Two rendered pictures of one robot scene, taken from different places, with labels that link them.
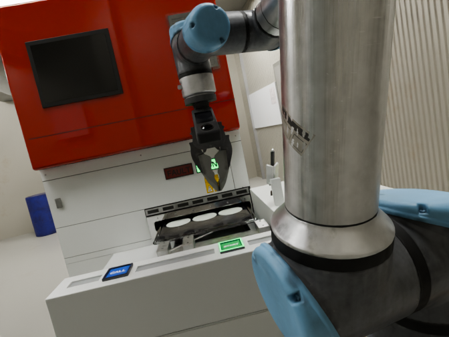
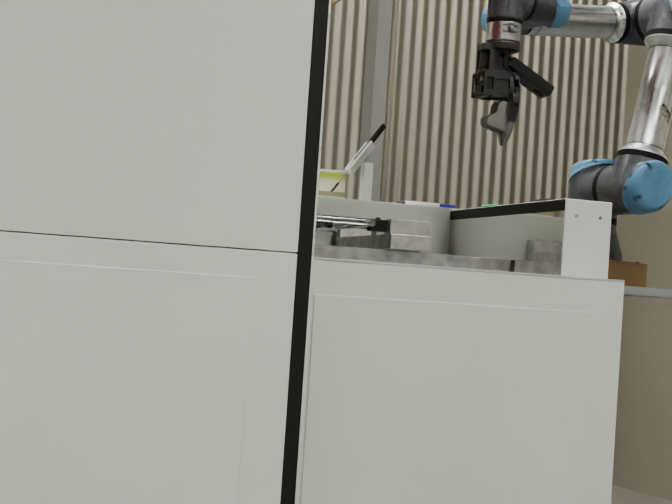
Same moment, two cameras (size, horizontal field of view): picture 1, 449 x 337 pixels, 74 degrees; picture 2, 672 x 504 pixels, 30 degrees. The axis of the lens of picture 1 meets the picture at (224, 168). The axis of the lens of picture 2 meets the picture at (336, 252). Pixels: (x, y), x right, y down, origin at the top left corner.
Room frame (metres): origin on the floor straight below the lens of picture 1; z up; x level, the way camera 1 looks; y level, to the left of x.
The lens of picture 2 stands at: (1.56, 2.52, 0.77)
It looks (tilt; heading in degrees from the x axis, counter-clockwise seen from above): 2 degrees up; 258
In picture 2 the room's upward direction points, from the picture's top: 4 degrees clockwise
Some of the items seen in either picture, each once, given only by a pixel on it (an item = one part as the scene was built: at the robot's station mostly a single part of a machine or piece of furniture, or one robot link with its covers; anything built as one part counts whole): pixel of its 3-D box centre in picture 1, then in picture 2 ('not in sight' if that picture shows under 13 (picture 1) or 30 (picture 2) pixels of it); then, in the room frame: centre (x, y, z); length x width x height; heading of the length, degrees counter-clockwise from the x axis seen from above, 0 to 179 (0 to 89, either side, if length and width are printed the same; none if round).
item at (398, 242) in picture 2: (214, 247); (379, 244); (0.93, 0.08, 0.87); 0.36 x 0.08 x 0.03; 94
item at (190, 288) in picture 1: (184, 287); (521, 241); (0.65, 0.15, 0.89); 0.55 x 0.09 x 0.14; 94
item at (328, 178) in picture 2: not in sight; (327, 185); (0.98, -0.23, 1.00); 0.07 x 0.07 x 0.07; 86
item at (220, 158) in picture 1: (221, 168); (493, 124); (0.68, 0.01, 1.14); 0.06 x 0.03 x 0.09; 4
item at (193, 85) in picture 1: (196, 87); (504, 35); (0.68, 0.02, 1.33); 0.08 x 0.08 x 0.05
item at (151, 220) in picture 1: (200, 216); not in sight; (1.23, 0.14, 0.89); 0.44 x 0.02 x 0.10; 94
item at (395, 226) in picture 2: (164, 249); (407, 227); (0.92, 0.24, 0.89); 0.08 x 0.03 x 0.03; 4
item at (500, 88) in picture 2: (205, 124); (497, 73); (0.68, 0.02, 1.25); 0.09 x 0.08 x 0.12; 4
